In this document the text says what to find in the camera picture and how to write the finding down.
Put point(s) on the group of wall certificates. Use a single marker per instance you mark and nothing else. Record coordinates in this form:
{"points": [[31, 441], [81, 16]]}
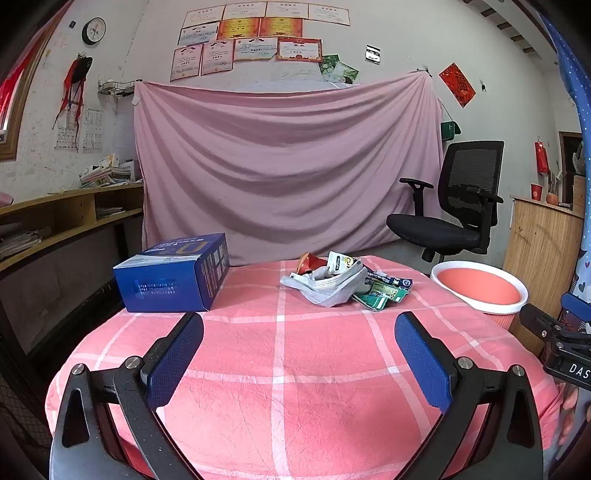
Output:
{"points": [[249, 37]]}

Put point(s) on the person's right hand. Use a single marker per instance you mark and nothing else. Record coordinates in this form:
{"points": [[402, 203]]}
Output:
{"points": [[570, 410]]}

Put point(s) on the round wall clock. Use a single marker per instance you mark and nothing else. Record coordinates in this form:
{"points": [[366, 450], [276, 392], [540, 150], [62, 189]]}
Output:
{"points": [[94, 31]]}

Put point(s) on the wooden cabinet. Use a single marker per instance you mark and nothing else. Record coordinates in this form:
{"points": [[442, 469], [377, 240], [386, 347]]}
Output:
{"points": [[540, 258]]}

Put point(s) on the green dustpan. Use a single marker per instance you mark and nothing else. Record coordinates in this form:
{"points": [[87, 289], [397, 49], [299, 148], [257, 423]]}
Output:
{"points": [[450, 130]]}

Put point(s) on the red cup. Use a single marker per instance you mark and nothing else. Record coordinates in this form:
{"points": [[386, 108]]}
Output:
{"points": [[536, 191]]}

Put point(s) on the red hanging ornament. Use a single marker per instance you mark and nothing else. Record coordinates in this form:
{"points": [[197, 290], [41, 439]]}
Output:
{"points": [[541, 157]]}

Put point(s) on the green foil wrapper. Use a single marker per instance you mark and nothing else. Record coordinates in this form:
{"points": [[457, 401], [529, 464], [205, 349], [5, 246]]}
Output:
{"points": [[381, 295]]}

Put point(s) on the black mesh office chair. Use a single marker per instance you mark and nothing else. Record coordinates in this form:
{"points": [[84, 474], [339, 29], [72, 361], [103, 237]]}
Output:
{"points": [[471, 180]]}

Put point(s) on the green photo print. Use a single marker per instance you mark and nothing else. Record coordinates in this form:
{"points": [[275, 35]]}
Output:
{"points": [[346, 73], [327, 62]]}

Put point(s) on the blue dotted printed curtain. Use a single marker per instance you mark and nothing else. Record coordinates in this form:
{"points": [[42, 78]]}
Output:
{"points": [[572, 78]]}

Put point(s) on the dark wooden picture frame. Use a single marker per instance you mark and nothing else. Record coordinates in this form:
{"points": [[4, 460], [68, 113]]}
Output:
{"points": [[565, 161]]}

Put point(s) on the pink bucket with white rim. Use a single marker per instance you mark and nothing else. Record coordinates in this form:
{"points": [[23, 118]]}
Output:
{"points": [[478, 286]]}

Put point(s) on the blue strip sachet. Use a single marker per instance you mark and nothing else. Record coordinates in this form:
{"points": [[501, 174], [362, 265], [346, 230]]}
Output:
{"points": [[392, 280]]}

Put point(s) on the pile of newspapers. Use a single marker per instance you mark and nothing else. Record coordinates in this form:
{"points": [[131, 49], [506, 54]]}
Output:
{"points": [[18, 244]]}

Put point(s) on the red diamond wall decoration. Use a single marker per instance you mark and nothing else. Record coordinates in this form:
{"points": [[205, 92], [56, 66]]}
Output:
{"points": [[457, 85]]}

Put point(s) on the blue cardboard box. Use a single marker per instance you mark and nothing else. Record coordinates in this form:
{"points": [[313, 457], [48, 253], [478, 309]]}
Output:
{"points": [[166, 286]]}

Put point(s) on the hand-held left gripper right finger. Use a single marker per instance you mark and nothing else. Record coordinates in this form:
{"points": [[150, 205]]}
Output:
{"points": [[422, 360]]}

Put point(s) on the small black-and-white picture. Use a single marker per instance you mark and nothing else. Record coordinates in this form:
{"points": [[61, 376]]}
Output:
{"points": [[372, 53]]}

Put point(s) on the pink plaid blanket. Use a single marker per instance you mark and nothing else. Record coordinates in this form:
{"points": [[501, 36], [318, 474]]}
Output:
{"points": [[286, 369]]}

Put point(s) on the paper wall calendar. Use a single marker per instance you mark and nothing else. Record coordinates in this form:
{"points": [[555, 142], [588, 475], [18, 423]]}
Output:
{"points": [[92, 131]]}

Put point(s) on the white packet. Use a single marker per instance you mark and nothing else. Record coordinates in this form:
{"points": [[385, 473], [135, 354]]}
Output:
{"points": [[341, 262]]}

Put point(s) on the papers in shelf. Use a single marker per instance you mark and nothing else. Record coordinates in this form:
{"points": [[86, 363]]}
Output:
{"points": [[110, 212]]}

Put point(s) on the wooden wall shelf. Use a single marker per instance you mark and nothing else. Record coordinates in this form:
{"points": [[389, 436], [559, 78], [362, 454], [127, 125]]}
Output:
{"points": [[69, 203]]}

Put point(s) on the stack of books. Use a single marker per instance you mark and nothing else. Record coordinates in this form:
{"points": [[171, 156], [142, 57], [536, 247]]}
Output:
{"points": [[111, 173]]}

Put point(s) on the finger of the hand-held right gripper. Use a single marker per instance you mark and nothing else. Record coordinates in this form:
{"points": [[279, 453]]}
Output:
{"points": [[540, 321], [577, 307]]}

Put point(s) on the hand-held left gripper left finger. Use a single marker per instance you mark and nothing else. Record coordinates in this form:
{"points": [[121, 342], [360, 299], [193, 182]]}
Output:
{"points": [[178, 355]]}

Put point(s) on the red tassel wall hanging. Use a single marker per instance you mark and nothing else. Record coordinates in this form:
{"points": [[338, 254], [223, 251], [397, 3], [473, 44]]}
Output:
{"points": [[76, 74]]}

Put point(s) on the brown wooden box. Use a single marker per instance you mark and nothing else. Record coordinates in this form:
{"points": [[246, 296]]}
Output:
{"points": [[579, 196]]}

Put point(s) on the grey cloth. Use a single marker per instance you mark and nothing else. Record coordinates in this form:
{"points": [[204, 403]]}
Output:
{"points": [[330, 290]]}

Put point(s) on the pink hanging sheet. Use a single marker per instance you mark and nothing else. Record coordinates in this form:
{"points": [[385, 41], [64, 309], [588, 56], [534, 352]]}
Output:
{"points": [[286, 161]]}

